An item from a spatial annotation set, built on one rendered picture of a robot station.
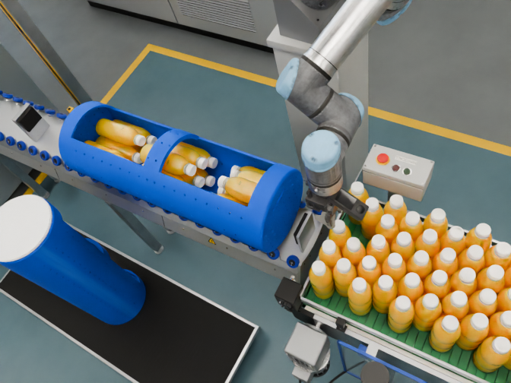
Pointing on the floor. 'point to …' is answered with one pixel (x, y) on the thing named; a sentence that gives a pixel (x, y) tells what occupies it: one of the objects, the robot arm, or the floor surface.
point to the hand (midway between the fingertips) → (337, 219)
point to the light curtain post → (44, 49)
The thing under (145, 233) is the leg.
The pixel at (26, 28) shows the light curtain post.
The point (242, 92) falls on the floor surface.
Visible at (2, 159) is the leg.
